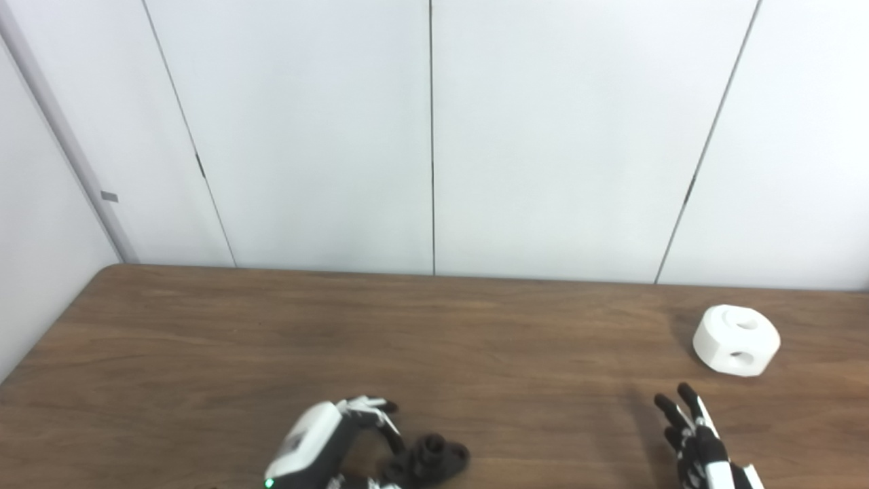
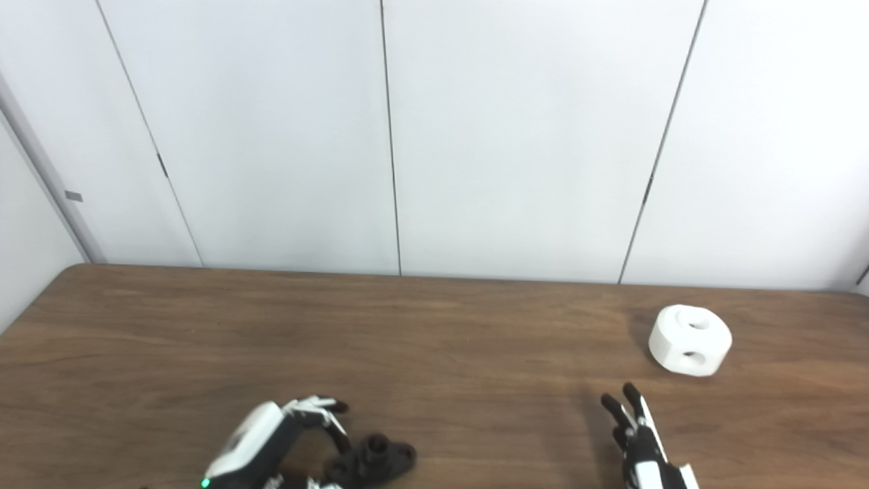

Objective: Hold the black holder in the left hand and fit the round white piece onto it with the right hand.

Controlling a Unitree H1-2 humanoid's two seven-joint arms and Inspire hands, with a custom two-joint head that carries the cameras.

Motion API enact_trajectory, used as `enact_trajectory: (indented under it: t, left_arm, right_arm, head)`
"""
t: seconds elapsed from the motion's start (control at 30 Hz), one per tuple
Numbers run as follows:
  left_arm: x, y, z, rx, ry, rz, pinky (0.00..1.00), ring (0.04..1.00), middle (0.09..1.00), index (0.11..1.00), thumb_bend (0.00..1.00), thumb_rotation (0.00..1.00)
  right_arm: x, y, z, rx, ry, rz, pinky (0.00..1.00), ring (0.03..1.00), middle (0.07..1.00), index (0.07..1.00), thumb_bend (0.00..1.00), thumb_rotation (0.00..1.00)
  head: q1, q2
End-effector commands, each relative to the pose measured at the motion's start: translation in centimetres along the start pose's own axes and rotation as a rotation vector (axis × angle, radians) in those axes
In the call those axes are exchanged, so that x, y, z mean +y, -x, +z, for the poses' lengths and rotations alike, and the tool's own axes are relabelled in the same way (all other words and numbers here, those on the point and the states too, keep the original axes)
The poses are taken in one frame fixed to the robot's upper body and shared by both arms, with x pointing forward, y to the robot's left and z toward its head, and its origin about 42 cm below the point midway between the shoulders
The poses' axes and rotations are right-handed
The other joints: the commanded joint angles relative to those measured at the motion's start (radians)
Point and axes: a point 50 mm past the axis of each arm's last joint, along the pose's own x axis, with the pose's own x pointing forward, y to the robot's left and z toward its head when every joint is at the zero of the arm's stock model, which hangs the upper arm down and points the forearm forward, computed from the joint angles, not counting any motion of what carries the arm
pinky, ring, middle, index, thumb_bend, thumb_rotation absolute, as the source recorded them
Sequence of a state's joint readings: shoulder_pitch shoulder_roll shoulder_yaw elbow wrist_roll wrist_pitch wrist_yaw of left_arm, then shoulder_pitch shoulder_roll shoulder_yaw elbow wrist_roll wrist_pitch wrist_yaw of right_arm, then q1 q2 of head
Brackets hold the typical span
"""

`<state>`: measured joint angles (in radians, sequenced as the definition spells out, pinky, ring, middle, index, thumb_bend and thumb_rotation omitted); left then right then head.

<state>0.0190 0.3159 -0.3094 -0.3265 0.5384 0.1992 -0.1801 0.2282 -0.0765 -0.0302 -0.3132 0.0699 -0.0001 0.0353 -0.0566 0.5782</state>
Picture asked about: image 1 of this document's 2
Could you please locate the black flanged holder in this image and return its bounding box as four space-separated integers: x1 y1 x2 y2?
380 434 470 488

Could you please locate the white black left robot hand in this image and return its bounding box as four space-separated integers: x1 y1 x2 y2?
263 396 408 489

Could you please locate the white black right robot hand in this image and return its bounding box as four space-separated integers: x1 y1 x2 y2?
654 382 764 489

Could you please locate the round white piece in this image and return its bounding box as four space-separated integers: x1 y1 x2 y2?
692 304 781 377

